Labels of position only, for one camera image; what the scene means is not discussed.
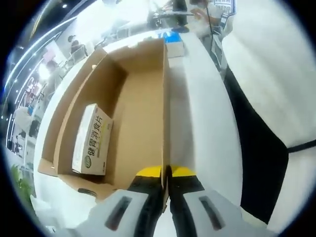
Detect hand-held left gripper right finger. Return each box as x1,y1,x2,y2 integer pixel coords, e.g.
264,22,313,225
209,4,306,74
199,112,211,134
169,165,267,237

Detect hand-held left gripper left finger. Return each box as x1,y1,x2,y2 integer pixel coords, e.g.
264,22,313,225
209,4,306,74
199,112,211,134
71,166,163,237

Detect white medicine box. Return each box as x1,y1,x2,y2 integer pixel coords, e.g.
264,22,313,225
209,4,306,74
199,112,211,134
71,103,114,176

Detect brown cardboard shoe box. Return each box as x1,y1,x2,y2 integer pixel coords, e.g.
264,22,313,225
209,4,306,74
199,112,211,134
37,38,171,215

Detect soft blue tissue pack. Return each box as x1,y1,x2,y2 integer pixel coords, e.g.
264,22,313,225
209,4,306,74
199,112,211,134
163,31,186,59

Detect green potted plant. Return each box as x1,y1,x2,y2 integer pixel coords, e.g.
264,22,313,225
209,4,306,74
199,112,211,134
9,163,58,224

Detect pink computer monitor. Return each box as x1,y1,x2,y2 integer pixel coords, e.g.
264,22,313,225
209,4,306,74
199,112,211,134
42,40,58,61

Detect black strap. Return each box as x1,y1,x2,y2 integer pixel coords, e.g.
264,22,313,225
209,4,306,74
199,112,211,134
287,140,316,154

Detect black cable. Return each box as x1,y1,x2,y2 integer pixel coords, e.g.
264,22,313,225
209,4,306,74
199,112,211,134
206,0,217,38

